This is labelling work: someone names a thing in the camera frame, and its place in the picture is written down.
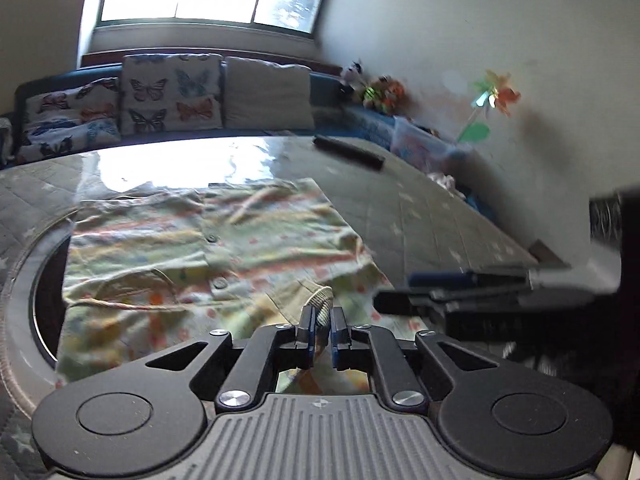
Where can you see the pastel patterned button shirt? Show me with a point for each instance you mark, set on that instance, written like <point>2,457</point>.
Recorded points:
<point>200,250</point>

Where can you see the white and black plush toy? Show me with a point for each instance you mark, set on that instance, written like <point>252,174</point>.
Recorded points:
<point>352,77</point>

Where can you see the black remote control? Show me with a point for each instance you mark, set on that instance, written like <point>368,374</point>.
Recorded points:
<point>350,151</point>

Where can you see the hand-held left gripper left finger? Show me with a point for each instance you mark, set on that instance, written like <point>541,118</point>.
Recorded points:
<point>309,340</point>

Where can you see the slumped butterfly print cushion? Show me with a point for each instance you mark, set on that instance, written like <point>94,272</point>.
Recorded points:
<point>70,120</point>

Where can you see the blue sofa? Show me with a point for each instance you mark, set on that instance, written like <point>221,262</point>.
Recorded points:
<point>330,92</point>

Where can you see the upright butterfly print cushion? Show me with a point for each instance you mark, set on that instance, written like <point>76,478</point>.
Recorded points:
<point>170,95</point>

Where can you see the clear plastic storage box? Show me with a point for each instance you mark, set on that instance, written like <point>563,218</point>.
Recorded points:
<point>422,145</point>

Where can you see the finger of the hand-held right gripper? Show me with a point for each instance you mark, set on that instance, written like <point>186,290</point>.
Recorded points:
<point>450,278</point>
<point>410,302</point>

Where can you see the colourful pinwheel toy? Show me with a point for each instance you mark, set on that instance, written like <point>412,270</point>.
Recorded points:
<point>492,95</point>

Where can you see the orange plush toy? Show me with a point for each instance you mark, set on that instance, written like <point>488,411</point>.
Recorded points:
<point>382,92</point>

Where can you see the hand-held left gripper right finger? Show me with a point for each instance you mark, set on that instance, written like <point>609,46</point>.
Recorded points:
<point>337,342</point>

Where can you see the plain beige cushion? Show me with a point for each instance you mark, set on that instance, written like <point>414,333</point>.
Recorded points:
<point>267,95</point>

